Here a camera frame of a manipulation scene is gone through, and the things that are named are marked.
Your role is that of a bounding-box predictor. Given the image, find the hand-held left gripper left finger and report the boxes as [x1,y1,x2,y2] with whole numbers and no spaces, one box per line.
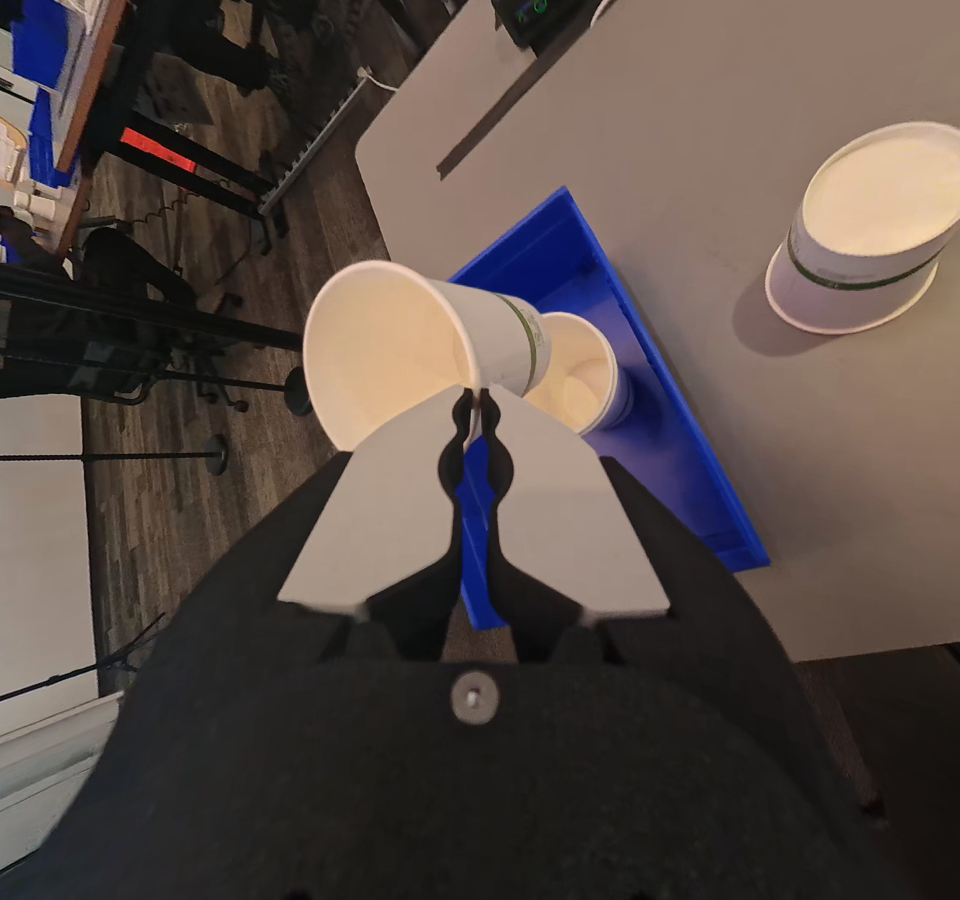
[276,388,471,614]

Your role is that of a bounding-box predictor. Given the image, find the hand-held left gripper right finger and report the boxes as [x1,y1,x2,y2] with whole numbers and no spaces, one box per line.
[480,387,672,622]

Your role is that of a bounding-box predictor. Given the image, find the blue plastic bin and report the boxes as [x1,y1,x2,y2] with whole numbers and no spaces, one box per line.
[447,187,772,631]

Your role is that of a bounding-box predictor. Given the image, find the black tripod stand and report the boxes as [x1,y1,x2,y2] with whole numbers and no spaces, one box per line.
[0,366,314,476]

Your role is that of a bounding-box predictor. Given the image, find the grey power strip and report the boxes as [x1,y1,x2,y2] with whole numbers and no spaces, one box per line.
[258,69,374,216]

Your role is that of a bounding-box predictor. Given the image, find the wooden background desk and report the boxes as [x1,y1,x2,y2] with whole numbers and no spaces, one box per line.
[54,0,149,256]

